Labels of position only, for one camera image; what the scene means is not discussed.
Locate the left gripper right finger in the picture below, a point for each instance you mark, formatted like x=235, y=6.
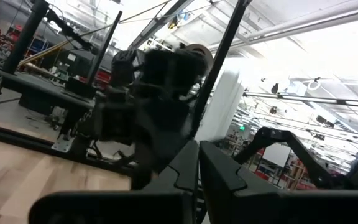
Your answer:
x=222, y=193

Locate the black pole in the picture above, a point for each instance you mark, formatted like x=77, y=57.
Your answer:
x=23, y=37

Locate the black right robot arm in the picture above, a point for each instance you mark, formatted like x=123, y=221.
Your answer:
x=154, y=93

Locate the grey side table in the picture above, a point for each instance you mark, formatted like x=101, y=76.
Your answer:
x=42, y=88

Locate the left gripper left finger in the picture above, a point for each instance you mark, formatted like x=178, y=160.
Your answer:
x=185, y=174

